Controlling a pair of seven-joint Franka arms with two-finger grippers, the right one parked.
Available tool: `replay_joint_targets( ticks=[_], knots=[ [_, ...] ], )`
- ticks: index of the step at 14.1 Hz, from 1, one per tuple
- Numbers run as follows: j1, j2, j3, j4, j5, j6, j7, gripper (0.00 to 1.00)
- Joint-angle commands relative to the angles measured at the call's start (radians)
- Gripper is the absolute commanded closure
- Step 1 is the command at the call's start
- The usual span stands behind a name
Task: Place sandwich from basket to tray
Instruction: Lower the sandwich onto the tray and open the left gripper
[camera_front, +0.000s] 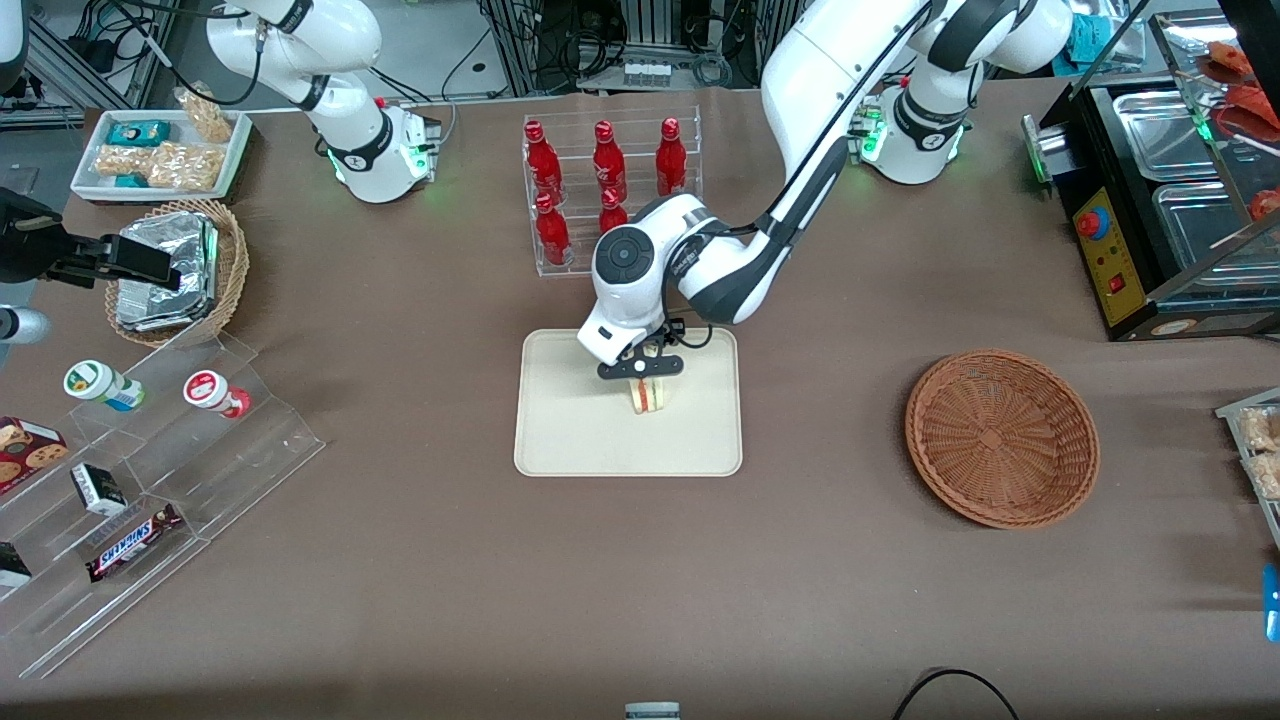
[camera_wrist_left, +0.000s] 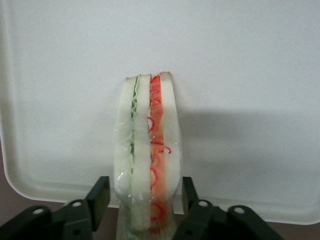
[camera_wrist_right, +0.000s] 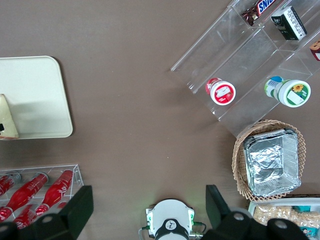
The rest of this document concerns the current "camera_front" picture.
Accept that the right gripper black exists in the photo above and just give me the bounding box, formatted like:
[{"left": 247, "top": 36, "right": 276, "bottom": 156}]
[{"left": 0, "top": 189, "right": 184, "bottom": 292}]

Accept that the beige plastic tray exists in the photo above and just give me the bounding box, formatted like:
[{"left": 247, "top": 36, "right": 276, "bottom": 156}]
[{"left": 513, "top": 327, "right": 744, "bottom": 478}]

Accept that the white rectangular snack tray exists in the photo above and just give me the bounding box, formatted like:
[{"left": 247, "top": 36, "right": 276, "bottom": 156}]
[{"left": 70, "top": 108, "right": 254, "bottom": 205}]

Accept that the deep tan wicker basket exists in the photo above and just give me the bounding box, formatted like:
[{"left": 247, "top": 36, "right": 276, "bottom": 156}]
[{"left": 104, "top": 197, "right": 251, "bottom": 350}]

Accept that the round brown wicker basket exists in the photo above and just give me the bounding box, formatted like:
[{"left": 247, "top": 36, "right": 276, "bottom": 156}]
[{"left": 904, "top": 347, "right": 1101, "bottom": 530}]

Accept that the grey metal snack tray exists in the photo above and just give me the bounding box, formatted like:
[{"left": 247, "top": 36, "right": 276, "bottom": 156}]
[{"left": 1214, "top": 387, "right": 1280, "bottom": 552}]

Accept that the foil wrapped package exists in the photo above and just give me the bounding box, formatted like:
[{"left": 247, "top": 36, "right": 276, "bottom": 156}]
[
  {"left": 119, "top": 211, "right": 220, "bottom": 301},
  {"left": 114, "top": 278, "right": 213, "bottom": 334}
]

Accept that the teal snack box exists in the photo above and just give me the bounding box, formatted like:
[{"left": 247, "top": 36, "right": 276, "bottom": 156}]
[{"left": 106, "top": 119, "right": 172, "bottom": 148}]

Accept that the green lid yogurt cup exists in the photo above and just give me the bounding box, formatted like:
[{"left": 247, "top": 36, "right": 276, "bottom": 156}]
[{"left": 62, "top": 359, "right": 147, "bottom": 414}]

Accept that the clear acrylic bottle rack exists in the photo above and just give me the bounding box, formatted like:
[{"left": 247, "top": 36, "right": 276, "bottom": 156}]
[{"left": 521, "top": 104, "right": 706, "bottom": 280}]

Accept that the red lid yogurt cup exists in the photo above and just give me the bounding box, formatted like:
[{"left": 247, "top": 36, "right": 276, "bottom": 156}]
[{"left": 182, "top": 369, "right": 253, "bottom": 420}]

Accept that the red cookie box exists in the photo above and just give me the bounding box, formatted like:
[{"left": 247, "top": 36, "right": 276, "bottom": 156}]
[{"left": 0, "top": 415, "right": 72, "bottom": 497}]

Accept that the clear acrylic stepped stand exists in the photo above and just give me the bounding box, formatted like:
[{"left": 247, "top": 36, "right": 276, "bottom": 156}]
[{"left": 0, "top": 330, "right": 327, "bottom": 682}]

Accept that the small black white carton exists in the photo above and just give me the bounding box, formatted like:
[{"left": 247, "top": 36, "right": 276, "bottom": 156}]
[{"left": 69, "top": 462, "right": 129, "bottom": 518}]

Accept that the Snickers chocolate bar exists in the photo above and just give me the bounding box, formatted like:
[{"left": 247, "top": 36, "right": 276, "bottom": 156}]
[{"left": 84, "top": 502, "right": 185, "bottom": 584}]

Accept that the black food warmer cabinet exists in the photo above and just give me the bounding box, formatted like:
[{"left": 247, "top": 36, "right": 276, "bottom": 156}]
[{"left": 1021, "top": 10, "right": 1280, "bottom": 344}]

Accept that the teal plastic bag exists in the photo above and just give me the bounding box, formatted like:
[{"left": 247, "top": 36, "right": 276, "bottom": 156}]
[{"left": 1064, "top": 14, "right": 1112, "bottom": 64}]

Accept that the steel warmer pan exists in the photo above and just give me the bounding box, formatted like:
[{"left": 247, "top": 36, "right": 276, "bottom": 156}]
[
  {"left": 1152, "top": 182, "right": 1280, "bottom": 277},
  {"left": 1112, "top": 88, "right": 1257, "bottom": 184}
]

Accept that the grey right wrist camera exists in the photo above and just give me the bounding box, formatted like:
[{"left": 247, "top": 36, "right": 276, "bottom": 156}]
[{"left": 0, "top": 305, "right": 52, "bottom": 347}]

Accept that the black looped cable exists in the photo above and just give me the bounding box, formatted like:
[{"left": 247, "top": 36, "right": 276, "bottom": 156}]
[{"left": 892, "top": 667, "right": 1022, "bottom": 720}]

